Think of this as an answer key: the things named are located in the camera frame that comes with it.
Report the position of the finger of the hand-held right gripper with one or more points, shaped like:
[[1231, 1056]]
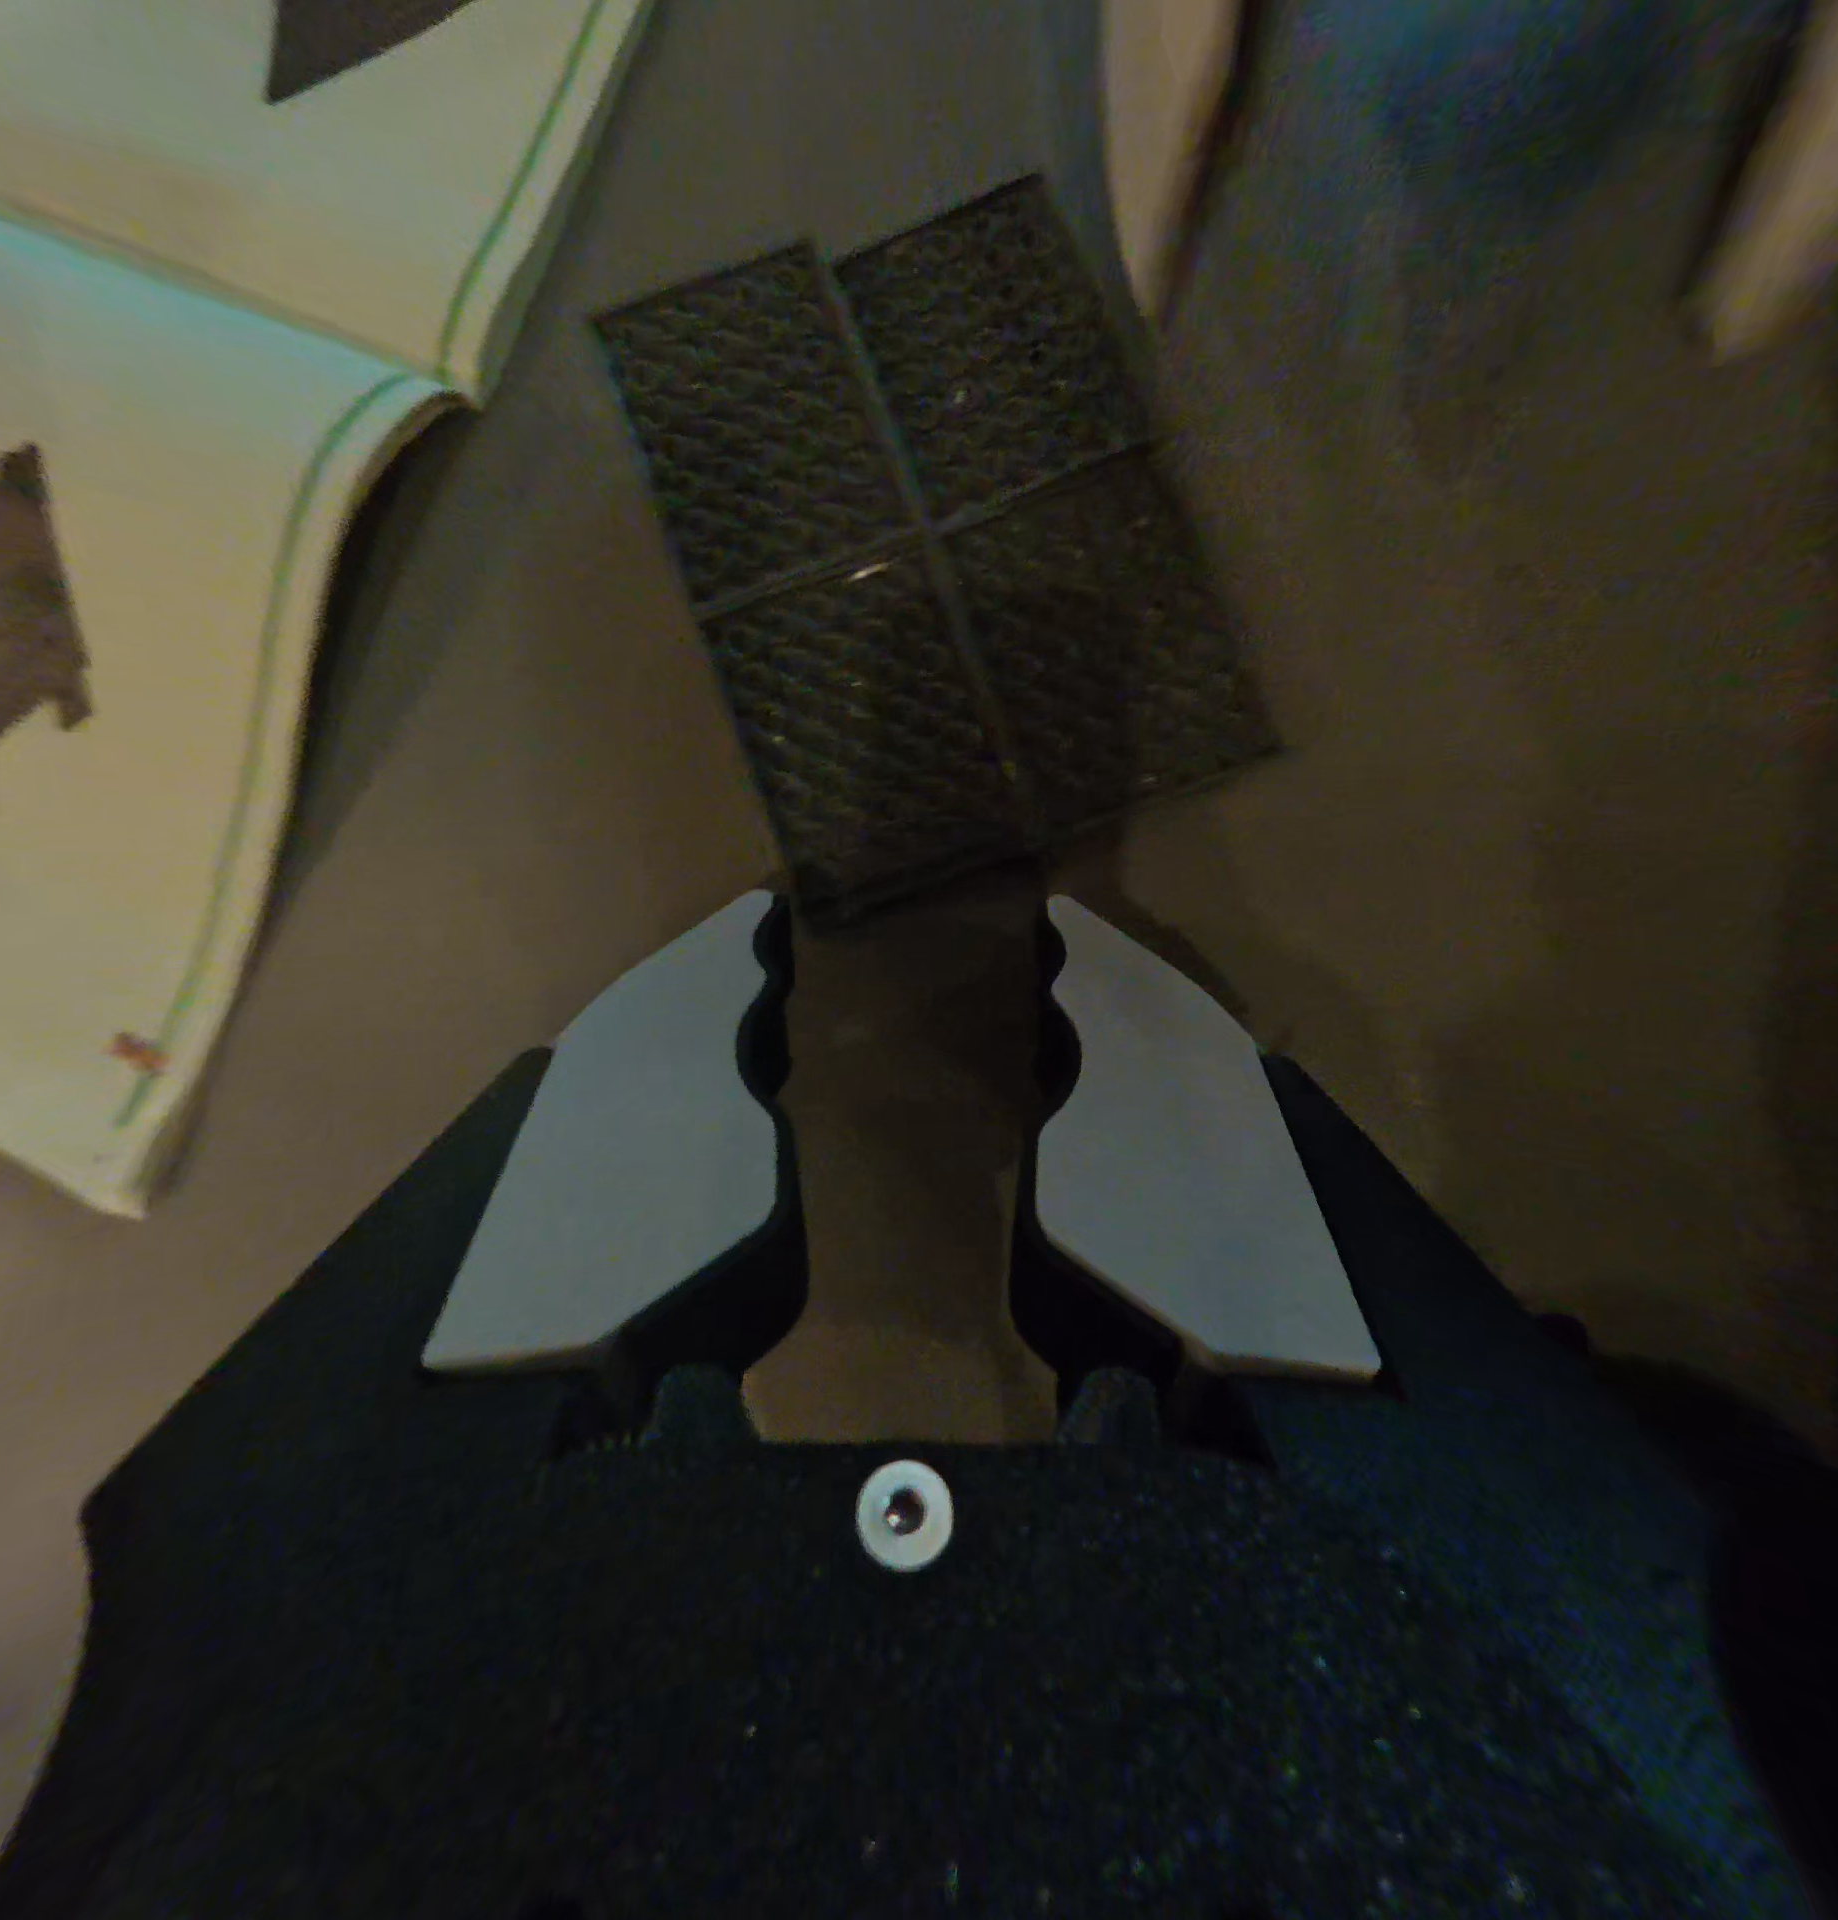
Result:
[[1803, 181], [1173, 119]]

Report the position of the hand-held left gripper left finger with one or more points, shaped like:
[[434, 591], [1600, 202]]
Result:
[[619, 1185]]

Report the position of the grey toy brick plate assembly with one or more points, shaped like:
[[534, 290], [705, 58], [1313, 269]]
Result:
[[933, 570]]

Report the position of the instruction booklet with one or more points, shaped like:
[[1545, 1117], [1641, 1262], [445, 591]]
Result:
[[153, 676]]

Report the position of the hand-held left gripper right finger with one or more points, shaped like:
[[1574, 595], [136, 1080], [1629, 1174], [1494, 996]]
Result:
[[1190, 1200]]

